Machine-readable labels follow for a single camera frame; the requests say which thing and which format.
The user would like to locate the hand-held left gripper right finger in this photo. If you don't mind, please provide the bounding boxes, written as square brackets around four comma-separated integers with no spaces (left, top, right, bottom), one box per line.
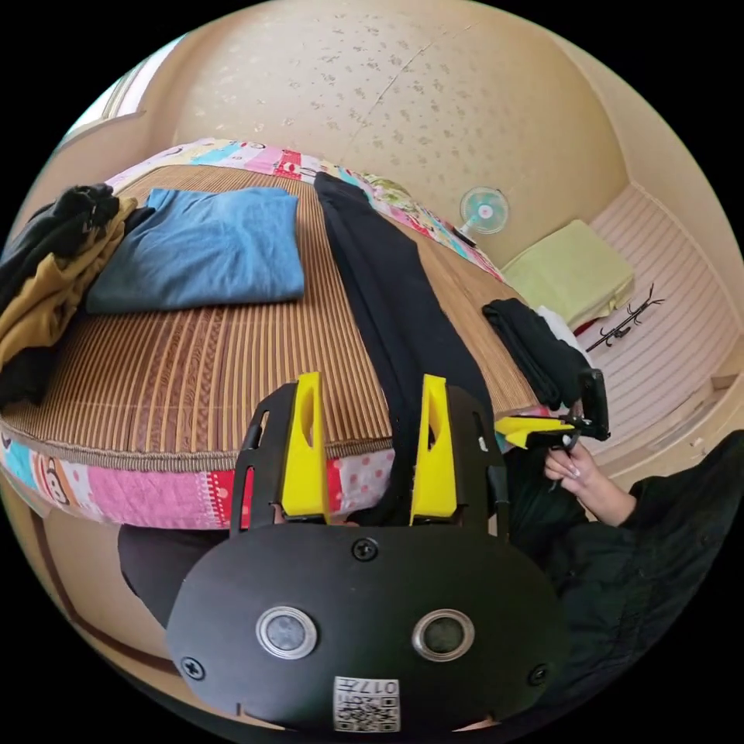
[409,374,466,525]

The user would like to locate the pile of clothes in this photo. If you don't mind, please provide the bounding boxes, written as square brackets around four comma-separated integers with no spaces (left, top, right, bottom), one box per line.
[0,183,156,408]

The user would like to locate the small green fan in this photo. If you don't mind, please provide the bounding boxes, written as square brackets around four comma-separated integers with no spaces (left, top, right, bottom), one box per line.
[458,185,510,246]

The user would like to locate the person's body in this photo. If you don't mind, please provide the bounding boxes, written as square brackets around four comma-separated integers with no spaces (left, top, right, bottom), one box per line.
[117,429,744,722]

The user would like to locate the black pants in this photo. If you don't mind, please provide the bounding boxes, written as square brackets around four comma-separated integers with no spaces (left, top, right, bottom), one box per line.
[313,171,496,528]

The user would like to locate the folded black and white clothes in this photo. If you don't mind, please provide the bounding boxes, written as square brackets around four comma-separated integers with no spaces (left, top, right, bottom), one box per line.
[481,298,595,412]

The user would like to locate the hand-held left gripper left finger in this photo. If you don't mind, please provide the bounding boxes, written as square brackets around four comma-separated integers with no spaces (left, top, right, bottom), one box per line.
[281,371,332,519]

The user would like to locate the folded green blanket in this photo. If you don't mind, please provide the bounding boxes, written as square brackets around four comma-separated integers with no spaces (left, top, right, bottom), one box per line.
[500,219,636,330]

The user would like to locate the bed with woven mat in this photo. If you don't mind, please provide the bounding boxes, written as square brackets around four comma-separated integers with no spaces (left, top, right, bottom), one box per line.
[0,137,551,531]

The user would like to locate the black coat rack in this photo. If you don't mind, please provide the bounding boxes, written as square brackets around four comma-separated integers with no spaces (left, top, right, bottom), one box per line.
[584,283,667,354]

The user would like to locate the folded blue garment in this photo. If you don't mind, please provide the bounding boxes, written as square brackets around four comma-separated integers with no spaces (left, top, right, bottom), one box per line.
[85,187,307,315]

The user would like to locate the window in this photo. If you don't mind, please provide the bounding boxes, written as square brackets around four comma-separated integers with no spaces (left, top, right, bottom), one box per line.
[60,57,146,143]

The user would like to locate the person's right hand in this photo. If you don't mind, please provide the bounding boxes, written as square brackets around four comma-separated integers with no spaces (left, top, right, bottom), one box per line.
[543,444,638,528]

